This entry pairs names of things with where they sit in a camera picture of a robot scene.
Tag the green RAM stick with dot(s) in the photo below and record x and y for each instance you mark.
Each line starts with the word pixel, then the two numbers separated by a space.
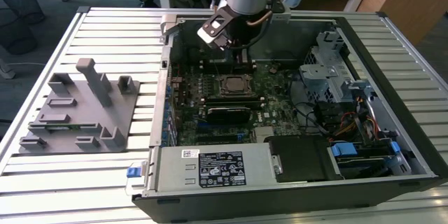
pixel 74 126

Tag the thin metal locking lever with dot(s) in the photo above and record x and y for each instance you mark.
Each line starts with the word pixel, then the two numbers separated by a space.
pixel 216 68

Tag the blue latch tab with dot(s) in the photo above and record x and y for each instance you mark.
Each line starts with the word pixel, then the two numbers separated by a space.
pixel 133 172

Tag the black plastic shroud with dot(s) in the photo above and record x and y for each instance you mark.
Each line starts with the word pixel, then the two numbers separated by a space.
pixel 300 158

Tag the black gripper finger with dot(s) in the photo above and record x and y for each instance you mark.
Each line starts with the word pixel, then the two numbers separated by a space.
pixel 238 60
pixel 248 60

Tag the white furniture foot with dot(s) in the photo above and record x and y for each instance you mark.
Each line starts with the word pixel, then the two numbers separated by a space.
pixel 6 70

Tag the blue disk carrier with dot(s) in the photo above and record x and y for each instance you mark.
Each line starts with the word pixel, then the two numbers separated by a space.
pixel 342 150

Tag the silver power supply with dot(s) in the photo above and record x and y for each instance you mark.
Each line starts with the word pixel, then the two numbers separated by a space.
pixel 174 171

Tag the black graphics card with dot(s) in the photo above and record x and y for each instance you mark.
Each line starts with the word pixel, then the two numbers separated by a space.
pixel 226 116

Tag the CPU socket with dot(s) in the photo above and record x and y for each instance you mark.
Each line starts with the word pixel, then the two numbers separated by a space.
pixel 220 87

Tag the grey parts rack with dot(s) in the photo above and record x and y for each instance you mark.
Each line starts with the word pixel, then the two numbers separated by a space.
pixel 118 119

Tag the black expansion slot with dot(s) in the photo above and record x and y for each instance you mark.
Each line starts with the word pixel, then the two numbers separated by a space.
pixel 216 139

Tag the grey plastic retention latch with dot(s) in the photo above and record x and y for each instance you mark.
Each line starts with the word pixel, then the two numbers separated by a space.
pixel 168 20

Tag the grey plastic drive latch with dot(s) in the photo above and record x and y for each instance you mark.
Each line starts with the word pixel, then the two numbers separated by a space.
pixel 356 86

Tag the silver chipset heatsink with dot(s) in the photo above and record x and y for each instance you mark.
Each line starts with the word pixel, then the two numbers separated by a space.
pixel 264 132

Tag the wooden cabinet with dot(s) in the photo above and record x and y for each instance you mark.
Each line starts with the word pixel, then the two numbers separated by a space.
pixel 420 3

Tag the silver metal support bar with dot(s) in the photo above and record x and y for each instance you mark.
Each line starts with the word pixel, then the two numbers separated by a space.
pixel 376 108

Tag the grey metal drive cage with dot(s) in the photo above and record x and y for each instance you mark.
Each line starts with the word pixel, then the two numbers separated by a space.
pixel 314 73

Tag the green motherboard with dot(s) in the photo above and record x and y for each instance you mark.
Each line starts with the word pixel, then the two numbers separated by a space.
pixel 276 103

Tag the grey metal disk bay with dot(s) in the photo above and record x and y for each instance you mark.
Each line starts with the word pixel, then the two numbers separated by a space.
pixel 402 166

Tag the black RAM slot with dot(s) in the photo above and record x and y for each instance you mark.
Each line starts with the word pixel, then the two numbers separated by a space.
pixel 208 64
pixel 208 69
pixel 237 105
pixel 230 100

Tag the black open PC case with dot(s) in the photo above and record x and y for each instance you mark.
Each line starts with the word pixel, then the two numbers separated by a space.
pixel 244 208

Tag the white box wrist camera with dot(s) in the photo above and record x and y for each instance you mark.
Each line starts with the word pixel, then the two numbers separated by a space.
pixel 281 17

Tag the black mesh waste bin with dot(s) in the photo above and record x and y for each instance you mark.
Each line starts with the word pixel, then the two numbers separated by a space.
pixel 20 11

